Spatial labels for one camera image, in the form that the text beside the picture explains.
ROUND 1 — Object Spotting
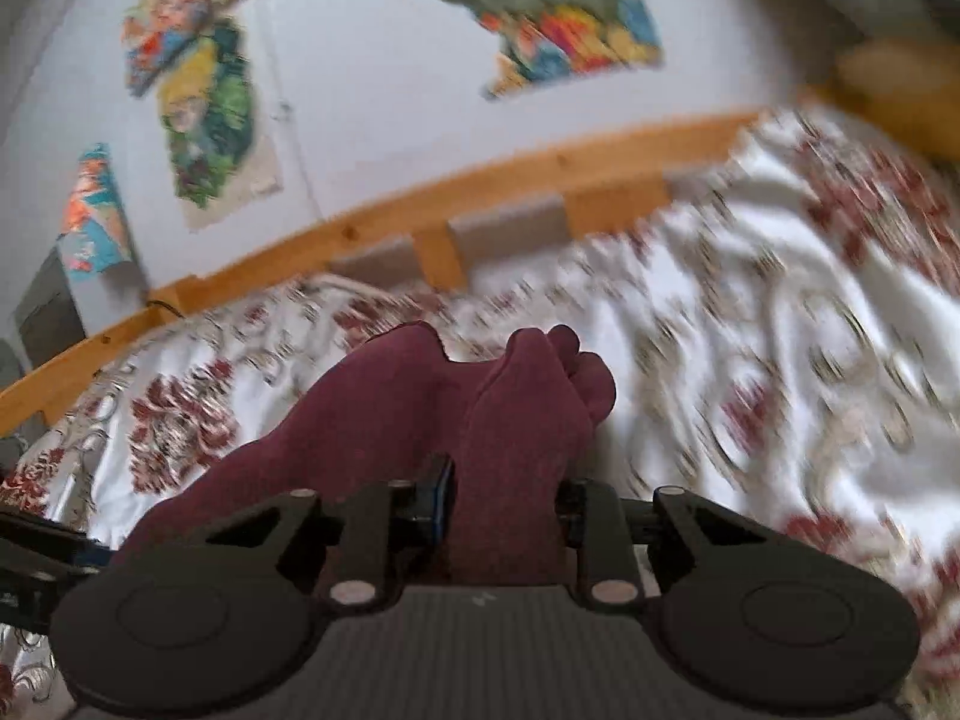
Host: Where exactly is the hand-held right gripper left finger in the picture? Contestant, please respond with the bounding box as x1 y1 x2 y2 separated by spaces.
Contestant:
202 454 458 610

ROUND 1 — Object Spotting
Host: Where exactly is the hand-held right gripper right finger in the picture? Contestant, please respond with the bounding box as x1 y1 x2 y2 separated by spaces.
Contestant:
555 480 781 612

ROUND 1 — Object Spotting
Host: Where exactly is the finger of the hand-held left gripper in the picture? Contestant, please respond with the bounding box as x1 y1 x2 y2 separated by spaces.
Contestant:
0 506 115 590

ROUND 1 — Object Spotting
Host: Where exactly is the maroon small garment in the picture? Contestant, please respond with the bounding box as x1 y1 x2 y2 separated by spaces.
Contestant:
112 320 618 590

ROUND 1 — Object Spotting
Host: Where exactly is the white floral bedspread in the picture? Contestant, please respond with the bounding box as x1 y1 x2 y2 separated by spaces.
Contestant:
0 103 960 720

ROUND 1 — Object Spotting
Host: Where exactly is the yellow cushion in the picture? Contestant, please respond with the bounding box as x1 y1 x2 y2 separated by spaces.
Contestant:
831 36 960 160

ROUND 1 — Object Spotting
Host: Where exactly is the torn colourful wall poster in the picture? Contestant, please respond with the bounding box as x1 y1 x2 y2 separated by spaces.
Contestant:
122 0 250 97
58 141 145 287
415 0 666 100

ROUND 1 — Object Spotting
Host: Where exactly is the wooden bed rail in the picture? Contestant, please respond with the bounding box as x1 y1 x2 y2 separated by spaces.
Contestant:
0 109 767 437

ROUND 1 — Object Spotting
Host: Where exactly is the torn green wall poster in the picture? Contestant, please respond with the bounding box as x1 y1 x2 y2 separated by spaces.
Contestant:
156 15 284 232

